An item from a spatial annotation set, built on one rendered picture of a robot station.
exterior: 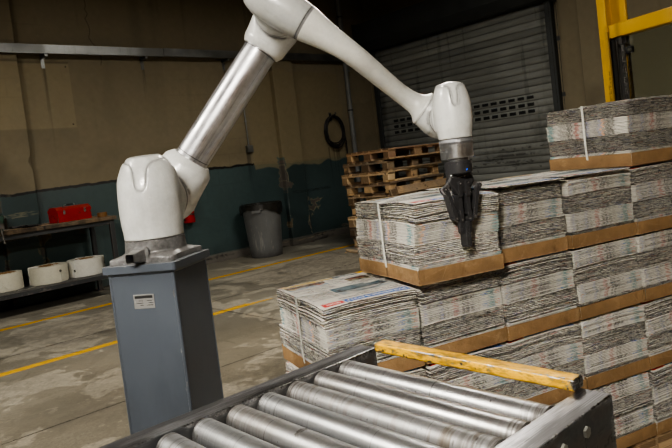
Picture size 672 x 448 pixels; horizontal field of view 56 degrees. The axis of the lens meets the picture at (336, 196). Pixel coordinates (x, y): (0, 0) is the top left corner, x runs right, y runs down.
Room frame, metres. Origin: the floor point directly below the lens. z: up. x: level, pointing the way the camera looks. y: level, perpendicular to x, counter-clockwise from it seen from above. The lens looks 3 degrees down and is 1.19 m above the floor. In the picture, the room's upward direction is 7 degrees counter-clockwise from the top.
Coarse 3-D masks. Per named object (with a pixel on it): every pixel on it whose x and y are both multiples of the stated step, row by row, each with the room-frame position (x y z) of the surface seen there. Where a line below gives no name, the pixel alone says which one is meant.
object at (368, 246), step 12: (432, 192) 2.06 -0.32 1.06; (360, 204) 1.99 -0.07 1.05; (372, 204) 1.91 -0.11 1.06; (360, 216) 1.99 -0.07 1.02; (372, 216) 1.91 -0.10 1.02; (360, 228) 2.01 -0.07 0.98; (372, 228) 1.92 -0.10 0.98; (360, 240) 2.00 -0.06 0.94; (372, 240) 1.92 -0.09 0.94; (360, 252) 2.01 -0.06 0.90; (372, 252) 1.93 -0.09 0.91
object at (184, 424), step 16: (352, 352) 1.29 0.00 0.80; (368, 352) 1.29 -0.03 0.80; (304, 368) 1.22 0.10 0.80; (320, 368) 1.21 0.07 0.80; (336, 368) 1.23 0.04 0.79; (272, 384) 1.15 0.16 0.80; (288, 384) 1.15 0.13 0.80; (224, 400) 1.10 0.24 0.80; (240, 400) 1.09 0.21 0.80; (256, 400) 1.10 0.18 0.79; (192, 416) 1.04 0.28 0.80; (208, 416) 1.03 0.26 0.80; (224, 416) 1.05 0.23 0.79; (144, 432) 1.00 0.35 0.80; (160, 432) 0.99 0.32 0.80; (176, 432) 0.99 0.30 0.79; (192, 432) 1.01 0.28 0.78
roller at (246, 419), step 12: (240, 408) 1.05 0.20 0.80; (252, 408) 1.05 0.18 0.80; (228, 420) 1.05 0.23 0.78; (240, 420) 1.02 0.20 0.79; (252, 420) 1.01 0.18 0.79; (264, 420) 0.99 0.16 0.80; (276, 420) 0.98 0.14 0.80; (252, 432) 0.99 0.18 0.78; (264, 432) 0.97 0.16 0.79; (276, 432) 0.95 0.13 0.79; (288, 432) 0.94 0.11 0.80; (300, 432) 0.93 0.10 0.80; (312, 432) 0.92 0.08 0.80; (276, 444) 0.94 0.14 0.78; (288, 444) 0.92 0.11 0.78; (300, 444) 0.91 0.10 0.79; (312, 444) 0.89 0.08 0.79; (324, 444) 0.88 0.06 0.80; (336, 444) 0.87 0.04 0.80; (348, 444) 0.87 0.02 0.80
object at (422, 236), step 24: (480, 192) 1.82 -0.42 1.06; (408, 216) 1.71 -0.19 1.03; (432, 216) 1.71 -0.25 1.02; (480, 216) 1.77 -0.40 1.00; (408, 240) 1.71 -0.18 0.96; (432, 240) 1.72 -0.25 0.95; (456, 240) 1.74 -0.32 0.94; (480, 240) 1.77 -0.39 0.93; (408, 264) 1.73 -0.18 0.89; (432, 264) 1.71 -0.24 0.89
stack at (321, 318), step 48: (624, 240) 2.07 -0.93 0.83; (288, 288) 1.92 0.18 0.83; (336, 288) 1.83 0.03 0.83; (384, 288) 1.75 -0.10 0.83; (432, 288) 1.75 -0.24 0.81; (480, 288) 1.82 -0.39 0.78; (528, 288) 1.89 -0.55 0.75; (576, 288) 1.98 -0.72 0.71; (624, 288) 2.05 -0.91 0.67; (288, 336) 1.87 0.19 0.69; (336, 336) 1.61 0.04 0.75; (384, 336) 1.67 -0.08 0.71; (432, 336) 1.74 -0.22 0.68; (528, 336) 1.89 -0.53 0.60; (576, 336) 1.95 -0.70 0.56; (624, 336) 2.05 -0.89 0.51; (480, 384) 1.79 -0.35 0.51; (528, 384) 1.88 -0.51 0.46; (624, 384) 2.04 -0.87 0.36; (624, 432) 2.03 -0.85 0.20
